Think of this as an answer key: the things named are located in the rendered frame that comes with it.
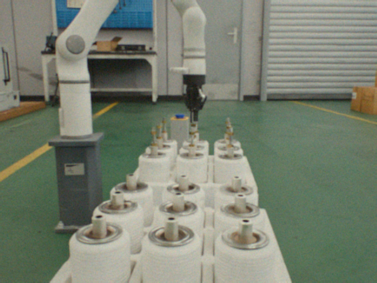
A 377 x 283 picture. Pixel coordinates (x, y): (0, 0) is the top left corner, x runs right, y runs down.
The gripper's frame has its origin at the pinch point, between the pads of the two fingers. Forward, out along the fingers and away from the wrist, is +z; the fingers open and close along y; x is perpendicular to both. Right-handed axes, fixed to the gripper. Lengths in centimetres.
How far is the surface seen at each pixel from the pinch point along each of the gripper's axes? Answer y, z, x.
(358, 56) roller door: 298, -38, -486
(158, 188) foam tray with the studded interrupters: -11.2, 18.9, 18.5
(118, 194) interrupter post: -41, 8, 40
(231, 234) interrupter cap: -61, 10, 28
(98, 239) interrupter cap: -52, 10, 47
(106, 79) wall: 487, 1, -117
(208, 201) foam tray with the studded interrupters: -19.4, 22.5, 5.9
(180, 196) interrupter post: -47, 8, 30
